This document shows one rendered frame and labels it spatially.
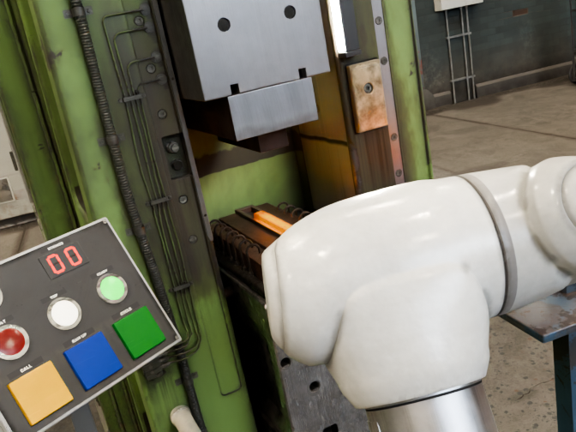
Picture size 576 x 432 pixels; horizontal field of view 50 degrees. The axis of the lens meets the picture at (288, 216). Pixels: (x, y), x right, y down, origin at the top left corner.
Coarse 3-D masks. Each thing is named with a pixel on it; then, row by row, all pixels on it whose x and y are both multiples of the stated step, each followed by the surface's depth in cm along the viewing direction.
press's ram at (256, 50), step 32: (160, 0) 132; (192, 0) 121; (224, 0) 123; (256, 0) 126; (288, 0) 129; (192, 32) 122; (224, 32) 125; (256, 32) 128; (288, 32) 131; (320, 32) 134; (192, 64) 126; (224, 64) 126; (256, 64) 129; (288, 64) 132; (320, 64) 135; (192, 96) 132; (224, 96) 127
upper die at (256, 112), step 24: (240, 96) 129; (264, 96) 131; (288, 96) 134; (312, 96) 136; (192, 120) 156; (216, 120) 139; (240, 120) 130; (264, 120) 132; (288, 120) 135; (312, 120) 137
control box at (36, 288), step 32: (96, 224) 117; (32, 256) 108; (64, 256) 111; (96, 256) 115; (128, 256) 118; (0, 288) 102; (32, 288) 105; (64, 288) 109; (96, 288) 112; (128, 288) 116; (0, 320) 100; (32, 320) 103; (96, 320) 110; (160, 320) 117; (0, 352) 98; (32, 352) 101; (128, 352) 110; (160, 352) 114; (0, 384) 96; (0, 416) 94; (64, 416) 100
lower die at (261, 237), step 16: (240, 208) 179; (256, 208) 176; (272, 208) 176; (240, 224) 169; (256, 224) 165; (224, 240) 162; (240, 240) 159; (256, 240) 154; (272, 240) 152; (256, 256) 146; (256, 272) 145
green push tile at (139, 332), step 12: (144, 312) 115; (120, 324) 111; (132, 324) 112; (144, 324) 114; (156, 324) 115; (120, 336) 110; (132, 336) 111; (144, 336) 113; (156, 336) 114; (132, 348) 110; (144, 348) 112
